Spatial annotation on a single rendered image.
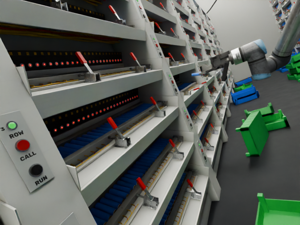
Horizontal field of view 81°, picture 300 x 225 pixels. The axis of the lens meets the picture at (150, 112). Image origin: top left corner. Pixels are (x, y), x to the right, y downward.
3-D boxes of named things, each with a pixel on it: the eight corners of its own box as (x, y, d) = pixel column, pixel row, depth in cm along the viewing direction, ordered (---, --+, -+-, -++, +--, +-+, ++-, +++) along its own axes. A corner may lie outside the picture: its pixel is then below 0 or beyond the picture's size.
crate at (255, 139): (269, 135, 130) (257, 136, 135) (259, 110, 128) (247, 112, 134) (259, 156, 110) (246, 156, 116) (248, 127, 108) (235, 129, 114)
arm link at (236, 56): (242, 61, 108) (243, 62, 100) (234, 65, 110) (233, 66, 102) (238, 47, 107) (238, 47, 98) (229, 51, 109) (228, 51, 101)
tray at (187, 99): (203, 89, 145) (204, 78, 142) (184, 110, 93) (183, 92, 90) (180, 89, 154) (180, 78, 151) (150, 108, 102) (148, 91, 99)
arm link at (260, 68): (278, 73, 99) (272, 52, 97) (262, 81, 98) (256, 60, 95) (264, 75, 109) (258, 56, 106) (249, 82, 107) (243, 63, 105)
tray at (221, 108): (226, 109, 208) (227, 97, 204) (222, 127, 156) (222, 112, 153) (208, 108, 217) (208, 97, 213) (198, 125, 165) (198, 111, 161)
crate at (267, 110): (249, 119, 175) (246, 111, 176) (272, 113, 164) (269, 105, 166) (247, 118, 150) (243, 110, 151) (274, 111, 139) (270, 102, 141)
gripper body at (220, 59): (210, 58, 115) (229, 50, 108) (214, 71, 116) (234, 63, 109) (208, 59, 108) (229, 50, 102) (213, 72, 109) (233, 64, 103)
